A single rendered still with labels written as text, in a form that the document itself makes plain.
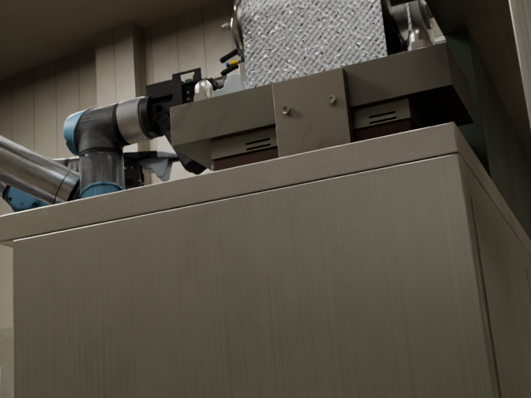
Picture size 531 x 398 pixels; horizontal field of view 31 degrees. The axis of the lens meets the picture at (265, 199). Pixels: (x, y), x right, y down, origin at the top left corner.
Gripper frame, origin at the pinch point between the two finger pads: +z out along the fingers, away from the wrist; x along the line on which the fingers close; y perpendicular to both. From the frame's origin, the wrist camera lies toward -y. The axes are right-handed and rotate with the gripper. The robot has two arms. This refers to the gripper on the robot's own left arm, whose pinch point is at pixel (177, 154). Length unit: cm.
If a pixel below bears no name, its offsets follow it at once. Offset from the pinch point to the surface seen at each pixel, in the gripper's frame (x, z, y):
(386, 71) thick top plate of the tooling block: 90, 41, 10
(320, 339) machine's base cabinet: 97, 29, 44
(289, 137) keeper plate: 89, 28, 18
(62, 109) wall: -400, -131, -122
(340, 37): 66, 37, -2
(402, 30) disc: 61, 47, -4
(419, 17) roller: 42, 52, -12
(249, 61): 61, 22, -2
